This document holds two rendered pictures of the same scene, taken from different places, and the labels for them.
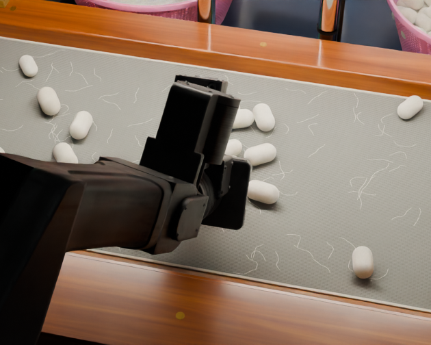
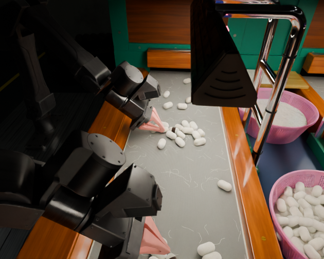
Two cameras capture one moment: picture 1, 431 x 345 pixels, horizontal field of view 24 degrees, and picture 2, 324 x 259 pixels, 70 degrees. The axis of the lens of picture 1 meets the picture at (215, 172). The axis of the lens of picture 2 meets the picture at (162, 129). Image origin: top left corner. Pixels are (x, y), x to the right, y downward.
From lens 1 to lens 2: 0.90 m
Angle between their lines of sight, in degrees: 59
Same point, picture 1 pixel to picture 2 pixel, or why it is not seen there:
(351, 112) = (216, 168)
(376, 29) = not seen: hidden behind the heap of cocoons
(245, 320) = not seen: hidden behind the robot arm
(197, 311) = (105, 130)
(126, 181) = (66, 45)
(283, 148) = (187, 150)
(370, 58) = (246, 166)
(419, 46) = (277, 192)
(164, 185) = (79, 61)
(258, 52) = (231, 134)
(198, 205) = (94, 85)
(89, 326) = (102, 113)
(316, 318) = not seen: hidden behind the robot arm
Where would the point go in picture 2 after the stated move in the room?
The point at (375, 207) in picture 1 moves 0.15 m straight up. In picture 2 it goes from (162, 177) to (162, 130)
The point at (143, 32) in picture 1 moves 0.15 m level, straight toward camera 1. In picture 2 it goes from (227, 109) to (185, 114)
